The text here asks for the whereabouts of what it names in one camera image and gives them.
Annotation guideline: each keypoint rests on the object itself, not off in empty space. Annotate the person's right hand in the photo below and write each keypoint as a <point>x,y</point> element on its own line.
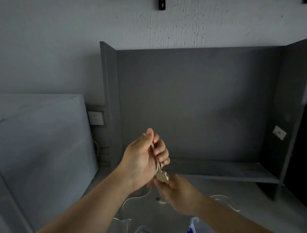
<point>184,196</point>

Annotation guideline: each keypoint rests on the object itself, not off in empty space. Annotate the person's left hand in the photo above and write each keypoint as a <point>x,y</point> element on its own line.
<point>139,160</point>

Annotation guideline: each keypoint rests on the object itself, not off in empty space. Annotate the person's left little finger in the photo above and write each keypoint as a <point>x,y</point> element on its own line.
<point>166,162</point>

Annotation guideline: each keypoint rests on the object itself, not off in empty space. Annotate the person's right fingers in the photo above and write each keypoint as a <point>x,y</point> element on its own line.
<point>163,187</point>

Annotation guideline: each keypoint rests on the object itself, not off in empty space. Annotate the person's left thumb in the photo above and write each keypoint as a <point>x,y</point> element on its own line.
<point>149,135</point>

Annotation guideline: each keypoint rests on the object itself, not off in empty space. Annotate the person's left middle finger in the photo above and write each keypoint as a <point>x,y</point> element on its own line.
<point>160,148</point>

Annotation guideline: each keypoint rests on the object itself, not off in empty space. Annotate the beige charger plug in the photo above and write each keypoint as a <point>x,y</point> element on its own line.
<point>162,177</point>

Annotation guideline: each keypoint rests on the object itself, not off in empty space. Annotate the person's left forearm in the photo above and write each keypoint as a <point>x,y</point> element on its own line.
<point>96,206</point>

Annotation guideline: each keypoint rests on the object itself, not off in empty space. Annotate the person's right forearm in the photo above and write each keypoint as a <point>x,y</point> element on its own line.
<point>227,218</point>

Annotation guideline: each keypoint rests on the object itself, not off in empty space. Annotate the grey desk shelf unit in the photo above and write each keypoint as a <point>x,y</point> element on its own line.
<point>203,103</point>

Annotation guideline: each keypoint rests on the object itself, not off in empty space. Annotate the large grey slab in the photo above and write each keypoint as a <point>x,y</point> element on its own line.
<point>43,153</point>

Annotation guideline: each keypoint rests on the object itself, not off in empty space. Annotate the white label sticker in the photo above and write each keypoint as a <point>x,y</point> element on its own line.
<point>279,132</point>

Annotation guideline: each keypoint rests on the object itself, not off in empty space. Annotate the white wall socket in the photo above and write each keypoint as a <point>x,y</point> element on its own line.
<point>96,118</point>

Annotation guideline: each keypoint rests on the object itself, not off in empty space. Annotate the black wall hook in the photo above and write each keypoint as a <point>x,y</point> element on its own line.
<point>162,4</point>

